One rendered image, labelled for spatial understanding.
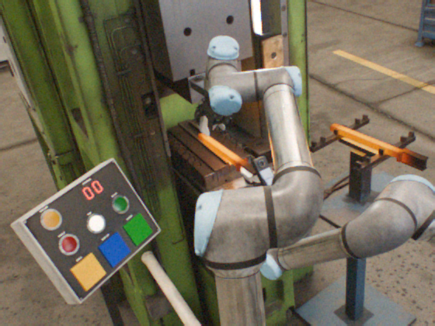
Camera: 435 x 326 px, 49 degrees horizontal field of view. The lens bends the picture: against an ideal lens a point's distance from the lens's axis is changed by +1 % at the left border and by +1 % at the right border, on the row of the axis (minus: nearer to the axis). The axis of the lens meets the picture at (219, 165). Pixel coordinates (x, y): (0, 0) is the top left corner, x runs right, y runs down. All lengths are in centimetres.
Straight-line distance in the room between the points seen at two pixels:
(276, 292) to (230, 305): 141
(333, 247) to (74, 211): 72
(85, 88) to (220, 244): 88
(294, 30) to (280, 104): 89
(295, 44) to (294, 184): 113
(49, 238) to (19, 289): 169
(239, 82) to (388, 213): 46
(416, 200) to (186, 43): 80
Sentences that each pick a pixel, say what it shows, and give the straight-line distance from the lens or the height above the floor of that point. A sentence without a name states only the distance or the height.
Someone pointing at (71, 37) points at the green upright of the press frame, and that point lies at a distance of 152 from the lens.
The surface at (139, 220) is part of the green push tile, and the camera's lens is 149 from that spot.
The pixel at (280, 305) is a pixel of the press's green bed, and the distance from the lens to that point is 232.
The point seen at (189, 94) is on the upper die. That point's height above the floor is 130.
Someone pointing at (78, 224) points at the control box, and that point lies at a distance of 140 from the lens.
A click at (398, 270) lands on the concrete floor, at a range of 273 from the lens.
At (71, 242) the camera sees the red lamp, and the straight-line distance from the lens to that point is 138.
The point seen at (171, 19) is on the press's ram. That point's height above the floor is 156.
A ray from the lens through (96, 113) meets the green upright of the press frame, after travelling 160.
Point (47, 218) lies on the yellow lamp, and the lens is 137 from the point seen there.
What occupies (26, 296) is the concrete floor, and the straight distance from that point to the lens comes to 298.
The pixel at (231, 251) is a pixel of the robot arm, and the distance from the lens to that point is 83.
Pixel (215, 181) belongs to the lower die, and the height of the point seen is 94.
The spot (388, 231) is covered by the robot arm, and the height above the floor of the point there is 117.
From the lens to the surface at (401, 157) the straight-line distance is 174.
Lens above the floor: 192
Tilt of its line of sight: 32 degrees down
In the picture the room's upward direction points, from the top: 8 degrees counter-clockwise
